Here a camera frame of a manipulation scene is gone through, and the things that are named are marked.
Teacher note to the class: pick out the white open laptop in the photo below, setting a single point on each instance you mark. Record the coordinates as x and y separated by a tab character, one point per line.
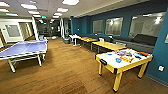
101	39

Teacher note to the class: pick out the long wooden table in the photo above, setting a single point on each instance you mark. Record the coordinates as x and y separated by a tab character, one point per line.
108	45
87	39

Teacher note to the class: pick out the small white table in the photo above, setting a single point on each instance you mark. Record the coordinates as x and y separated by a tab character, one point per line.
74	36

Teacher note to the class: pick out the dark round ottoman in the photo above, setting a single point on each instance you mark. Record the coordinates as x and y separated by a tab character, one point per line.
66	40

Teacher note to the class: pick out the yellow game table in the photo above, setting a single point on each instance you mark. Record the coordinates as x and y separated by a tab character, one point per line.
116	68

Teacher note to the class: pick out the colourful board game box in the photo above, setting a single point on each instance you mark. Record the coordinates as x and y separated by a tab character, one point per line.
124	53

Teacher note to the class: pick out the rectangular ceiling light panel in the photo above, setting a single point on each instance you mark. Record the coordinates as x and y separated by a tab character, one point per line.
70	1
28	6
62	10
11	14
33	12
4	4

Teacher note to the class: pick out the small ceiling exit sign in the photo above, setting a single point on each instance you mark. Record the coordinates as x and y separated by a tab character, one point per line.
43	16

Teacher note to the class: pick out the small black object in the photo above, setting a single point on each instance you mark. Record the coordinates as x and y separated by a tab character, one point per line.
137	56

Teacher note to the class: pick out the dark grey bench sofa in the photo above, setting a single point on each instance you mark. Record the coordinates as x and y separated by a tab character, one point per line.
140	41

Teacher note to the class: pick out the orange red bowl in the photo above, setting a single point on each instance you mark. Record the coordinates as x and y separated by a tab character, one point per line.
144	53

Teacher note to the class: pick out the blue ping pong table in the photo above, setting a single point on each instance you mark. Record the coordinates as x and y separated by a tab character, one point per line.
23	48

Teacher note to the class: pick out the large framed interior window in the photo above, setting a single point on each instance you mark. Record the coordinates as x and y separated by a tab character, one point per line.
146	25

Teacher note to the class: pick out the white wall outlet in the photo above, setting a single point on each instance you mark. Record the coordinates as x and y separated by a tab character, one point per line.
161	68

